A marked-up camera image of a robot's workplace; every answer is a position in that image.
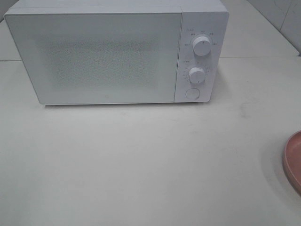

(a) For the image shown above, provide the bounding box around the upper white dial knob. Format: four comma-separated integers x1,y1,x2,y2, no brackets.
191,34,212,57

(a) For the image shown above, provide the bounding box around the round white door button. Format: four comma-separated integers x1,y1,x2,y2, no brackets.
185,88,200,100

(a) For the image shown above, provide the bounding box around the white microwave oven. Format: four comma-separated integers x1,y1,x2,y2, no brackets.
4,0,229,104

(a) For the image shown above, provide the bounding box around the pink round plate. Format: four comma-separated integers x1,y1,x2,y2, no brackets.
283,131,301,193

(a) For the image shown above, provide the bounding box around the lower white dial knob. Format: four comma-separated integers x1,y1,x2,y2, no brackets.
188,67,206,84

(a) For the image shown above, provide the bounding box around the white microwave door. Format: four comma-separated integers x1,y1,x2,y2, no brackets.
6,13,182,105

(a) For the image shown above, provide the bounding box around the white dial knob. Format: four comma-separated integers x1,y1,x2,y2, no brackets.
188,67,206,84
191,34,212,57

